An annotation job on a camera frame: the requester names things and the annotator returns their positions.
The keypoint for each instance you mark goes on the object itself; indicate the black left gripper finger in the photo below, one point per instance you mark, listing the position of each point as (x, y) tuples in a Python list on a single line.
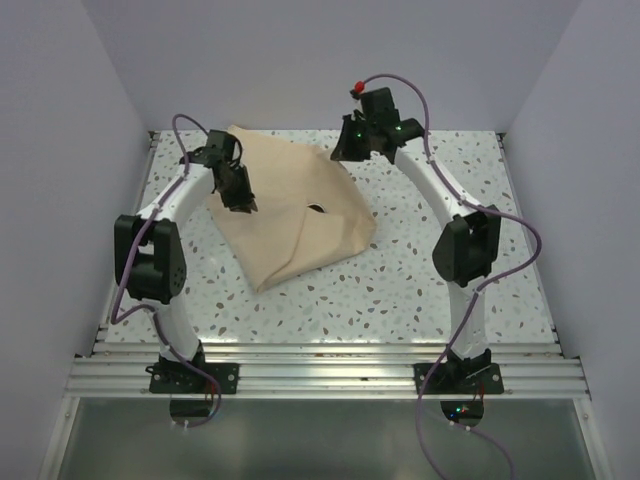
[(234, 207), (250, 207)]

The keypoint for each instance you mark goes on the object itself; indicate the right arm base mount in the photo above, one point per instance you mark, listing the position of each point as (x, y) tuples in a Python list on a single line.
[(456, 376)]

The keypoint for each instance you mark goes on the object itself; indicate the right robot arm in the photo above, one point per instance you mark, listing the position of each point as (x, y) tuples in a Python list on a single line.
[(468, 243)]

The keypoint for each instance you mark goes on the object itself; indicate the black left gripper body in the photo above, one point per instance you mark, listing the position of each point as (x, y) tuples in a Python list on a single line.
[(237, 187)]

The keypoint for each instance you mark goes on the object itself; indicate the beige wooden board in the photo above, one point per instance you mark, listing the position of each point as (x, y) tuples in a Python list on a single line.
[(309, 214)]

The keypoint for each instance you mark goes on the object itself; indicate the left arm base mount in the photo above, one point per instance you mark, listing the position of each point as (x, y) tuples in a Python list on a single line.
[(171, 377)]

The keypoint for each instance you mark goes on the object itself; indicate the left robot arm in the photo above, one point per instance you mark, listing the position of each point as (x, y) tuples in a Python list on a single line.
[(149, 260)]

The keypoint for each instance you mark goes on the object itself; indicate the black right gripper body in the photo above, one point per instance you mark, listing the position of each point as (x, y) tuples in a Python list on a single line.
[(373, 129)]

